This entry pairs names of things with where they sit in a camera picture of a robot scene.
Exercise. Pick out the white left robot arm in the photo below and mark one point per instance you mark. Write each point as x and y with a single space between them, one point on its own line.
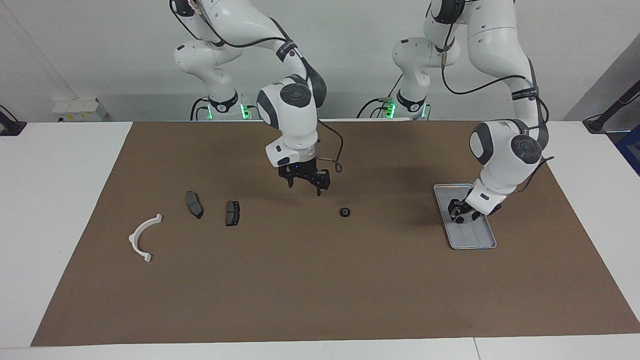
505 155

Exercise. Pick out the curved grey brake pad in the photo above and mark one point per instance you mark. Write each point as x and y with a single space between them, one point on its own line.
193 202

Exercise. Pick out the blue crate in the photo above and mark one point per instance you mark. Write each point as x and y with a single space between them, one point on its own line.
631 150

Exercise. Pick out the large black bearing gear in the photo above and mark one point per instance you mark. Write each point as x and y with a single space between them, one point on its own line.
344 212

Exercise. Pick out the brown table mat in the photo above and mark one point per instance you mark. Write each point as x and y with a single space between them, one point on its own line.
320 280

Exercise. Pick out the black table clamp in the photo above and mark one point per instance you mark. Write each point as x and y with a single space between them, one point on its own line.
12 127

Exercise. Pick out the black stand with pole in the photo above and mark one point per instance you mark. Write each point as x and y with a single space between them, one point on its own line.
600 122

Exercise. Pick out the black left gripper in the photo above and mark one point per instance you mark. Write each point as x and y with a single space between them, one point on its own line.
460 206

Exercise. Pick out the rectangular grey brake pad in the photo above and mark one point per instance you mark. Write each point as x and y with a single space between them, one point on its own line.
232 212

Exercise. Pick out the white curved plastic bracket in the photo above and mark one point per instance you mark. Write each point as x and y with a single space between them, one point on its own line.
134 239

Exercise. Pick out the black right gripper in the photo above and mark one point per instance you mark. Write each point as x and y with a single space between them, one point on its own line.
304 172

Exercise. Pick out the silver metal tray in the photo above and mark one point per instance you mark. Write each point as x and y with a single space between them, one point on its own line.
472 235

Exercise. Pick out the white socket box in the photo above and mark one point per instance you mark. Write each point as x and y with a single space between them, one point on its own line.
75 107

